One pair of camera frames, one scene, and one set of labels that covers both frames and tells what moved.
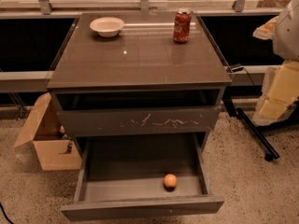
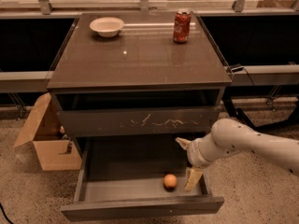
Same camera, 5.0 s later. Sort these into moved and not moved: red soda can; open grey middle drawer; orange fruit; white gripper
Moved: white gripper
Not moved: open grey middle drawer; red soda can; orange fruit
